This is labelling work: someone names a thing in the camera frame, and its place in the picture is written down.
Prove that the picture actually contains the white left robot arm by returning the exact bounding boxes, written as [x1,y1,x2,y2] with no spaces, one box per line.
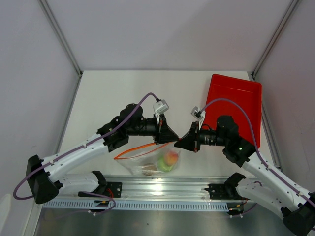
[26,100,179,204]

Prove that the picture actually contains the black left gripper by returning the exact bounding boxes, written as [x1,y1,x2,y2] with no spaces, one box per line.
[127,113,179,145]

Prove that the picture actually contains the red plastic tray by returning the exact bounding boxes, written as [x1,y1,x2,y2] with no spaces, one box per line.
[204,74,262,147]

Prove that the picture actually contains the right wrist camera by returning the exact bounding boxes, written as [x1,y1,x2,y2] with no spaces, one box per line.
[190,106,206,129]

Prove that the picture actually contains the peach fruit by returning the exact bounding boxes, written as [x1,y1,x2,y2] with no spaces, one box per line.
[164,151,179,166]

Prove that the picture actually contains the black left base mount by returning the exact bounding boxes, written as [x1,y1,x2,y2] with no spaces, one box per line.
[78,182,123,198]

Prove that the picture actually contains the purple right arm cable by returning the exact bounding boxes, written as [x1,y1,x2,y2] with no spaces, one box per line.
[199,98,315,205]

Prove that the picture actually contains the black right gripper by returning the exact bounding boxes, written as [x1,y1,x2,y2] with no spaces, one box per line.
[174,121,227,153]

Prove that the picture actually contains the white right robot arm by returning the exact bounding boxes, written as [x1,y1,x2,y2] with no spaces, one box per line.
[174,116,315,236]

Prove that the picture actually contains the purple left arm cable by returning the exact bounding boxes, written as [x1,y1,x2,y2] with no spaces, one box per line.
[12,92,160,200]

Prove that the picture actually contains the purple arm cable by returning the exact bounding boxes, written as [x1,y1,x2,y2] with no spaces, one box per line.
[12,92,160,200]
[199,98,315,205]

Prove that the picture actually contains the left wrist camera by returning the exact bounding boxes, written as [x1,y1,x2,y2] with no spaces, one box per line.
[153,99,169,121]

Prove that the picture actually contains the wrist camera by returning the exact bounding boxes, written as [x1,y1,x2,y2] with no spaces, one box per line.
[190,106,206,129]
[153,99,169,121]

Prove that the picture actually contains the clear zip top bag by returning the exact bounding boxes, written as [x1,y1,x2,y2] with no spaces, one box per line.
[114,142,181,177]

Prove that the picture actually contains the brown kiwi fruit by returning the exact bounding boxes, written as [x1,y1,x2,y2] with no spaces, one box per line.
[142,164,158,176]

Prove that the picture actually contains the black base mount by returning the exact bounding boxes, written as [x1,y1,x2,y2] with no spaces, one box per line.
[204,183,242,200]
[78,182,123,198]

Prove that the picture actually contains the green apple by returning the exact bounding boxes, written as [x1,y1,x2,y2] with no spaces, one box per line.
[157,158,174,172]

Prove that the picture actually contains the aluminium mounting rail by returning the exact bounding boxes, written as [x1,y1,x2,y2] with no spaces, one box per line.
[33,175,301,203]

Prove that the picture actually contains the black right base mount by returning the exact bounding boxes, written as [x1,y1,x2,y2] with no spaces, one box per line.
[204,183,242,200]

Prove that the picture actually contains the white slotted cable duct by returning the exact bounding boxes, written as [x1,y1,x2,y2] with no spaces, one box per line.
[43,199,229,212]

